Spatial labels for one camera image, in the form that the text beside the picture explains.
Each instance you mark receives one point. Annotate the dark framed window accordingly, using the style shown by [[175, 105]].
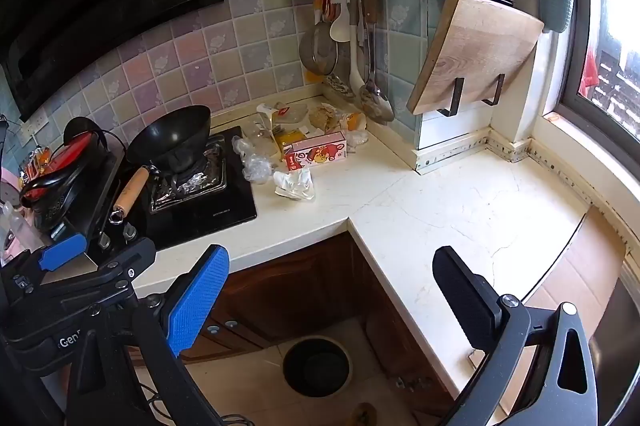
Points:
[[612, 55]]

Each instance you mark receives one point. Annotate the yellow packet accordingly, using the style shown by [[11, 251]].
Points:
[[289, 139]]

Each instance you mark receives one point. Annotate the orange capped jar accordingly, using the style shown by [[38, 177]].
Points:
[[356, 120]]

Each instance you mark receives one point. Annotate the beige bread bag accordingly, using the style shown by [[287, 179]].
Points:
[[327, 116]]

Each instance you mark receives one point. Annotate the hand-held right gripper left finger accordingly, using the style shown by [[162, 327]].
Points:
[[197, 301]]

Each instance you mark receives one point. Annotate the white plastic ladle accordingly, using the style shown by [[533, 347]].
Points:
[[355, 70]]

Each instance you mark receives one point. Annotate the foil burner liner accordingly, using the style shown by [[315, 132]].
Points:
[[200, 178]]

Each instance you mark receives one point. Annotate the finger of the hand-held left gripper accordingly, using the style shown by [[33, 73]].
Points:
[[130, 258], [62, 252]]

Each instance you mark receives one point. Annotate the white wall socket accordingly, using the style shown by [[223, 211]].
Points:
[[36, 124]]

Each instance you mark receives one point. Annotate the wooden cutting board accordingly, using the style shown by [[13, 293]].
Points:
[[475, 50]]

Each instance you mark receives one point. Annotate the clear wrapper with red label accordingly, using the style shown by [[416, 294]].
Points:
[[284, 109]]

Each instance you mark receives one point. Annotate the orange snack bag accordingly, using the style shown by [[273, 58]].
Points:
[[37, 160]]

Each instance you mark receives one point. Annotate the red hanging cloth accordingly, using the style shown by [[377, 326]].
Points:
[[590, 73]]

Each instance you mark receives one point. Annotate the metal mesh strainer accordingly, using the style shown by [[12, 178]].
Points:
[[318, 50]]

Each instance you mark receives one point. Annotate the black gas stove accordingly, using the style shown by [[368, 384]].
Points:
[[220, 206]]

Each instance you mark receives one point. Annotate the clear plastic wrapper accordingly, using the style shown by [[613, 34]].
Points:
[[255, 165]]

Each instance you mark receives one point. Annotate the brown cardboard sheet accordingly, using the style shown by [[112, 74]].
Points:
[[585, 266]]

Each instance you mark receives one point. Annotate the white tissue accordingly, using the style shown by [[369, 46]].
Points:
[[295, 185]]

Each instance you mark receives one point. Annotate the yellow slipper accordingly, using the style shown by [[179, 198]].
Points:
[[363, 413]]

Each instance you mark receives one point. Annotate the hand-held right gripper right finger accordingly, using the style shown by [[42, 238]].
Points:
[[467, 301]]

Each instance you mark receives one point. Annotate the pink milk carton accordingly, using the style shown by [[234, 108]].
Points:
[[315, 150]]

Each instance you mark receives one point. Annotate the grey-blue utensil holder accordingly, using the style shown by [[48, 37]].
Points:
[[556, 8]]

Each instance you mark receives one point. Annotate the black pot with lid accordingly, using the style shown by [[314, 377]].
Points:
[[60, 191]]

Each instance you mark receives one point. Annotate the steel slotted spoon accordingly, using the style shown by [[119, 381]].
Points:
[[340, 85]]

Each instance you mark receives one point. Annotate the white rice paddle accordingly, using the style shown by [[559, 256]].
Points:
[[340, 28]]

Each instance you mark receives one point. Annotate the black cutting board holder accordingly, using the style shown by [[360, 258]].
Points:
[[455, 103]]

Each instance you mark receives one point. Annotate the wooden kitchen cabinet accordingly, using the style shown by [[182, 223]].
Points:
[[300, 286]]

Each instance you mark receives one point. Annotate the clear plastic bottle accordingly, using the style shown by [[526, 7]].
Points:
[[262, 140]]

